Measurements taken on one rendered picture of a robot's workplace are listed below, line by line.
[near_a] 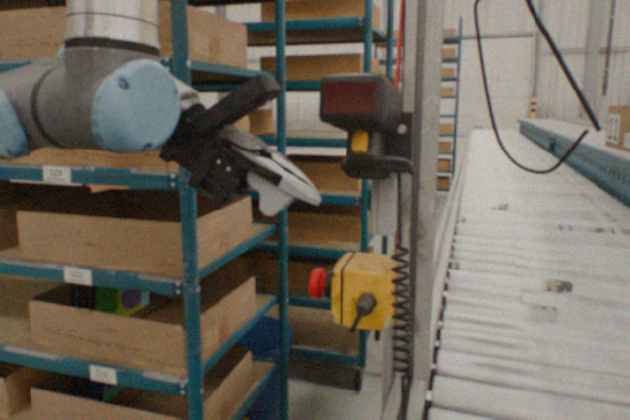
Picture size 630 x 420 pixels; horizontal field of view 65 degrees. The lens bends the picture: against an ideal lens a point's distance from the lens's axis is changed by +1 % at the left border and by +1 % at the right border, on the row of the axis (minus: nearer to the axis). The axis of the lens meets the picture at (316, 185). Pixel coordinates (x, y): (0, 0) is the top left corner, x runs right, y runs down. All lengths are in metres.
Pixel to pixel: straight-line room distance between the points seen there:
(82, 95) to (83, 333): 0.75
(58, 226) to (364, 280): 0.73
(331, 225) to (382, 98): 1.47
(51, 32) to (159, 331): 0.61
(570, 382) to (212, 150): 0.50
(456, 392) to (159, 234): 0.61
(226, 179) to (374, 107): 0.24
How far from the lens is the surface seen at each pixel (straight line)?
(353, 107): 0.45
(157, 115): 0.52
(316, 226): 1.92
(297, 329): 2.13
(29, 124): 0.60
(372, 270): 0.57
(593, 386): 0.69
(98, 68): 0.52
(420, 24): 0.56
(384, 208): 0.55
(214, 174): 0.62
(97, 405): 1.24
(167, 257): 1.00
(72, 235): 1.12
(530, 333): 0.79
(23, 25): 1.16
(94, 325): 1.16
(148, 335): 1.08
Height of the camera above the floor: 1.06
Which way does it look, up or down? 9 degrees down
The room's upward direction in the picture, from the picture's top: straight up
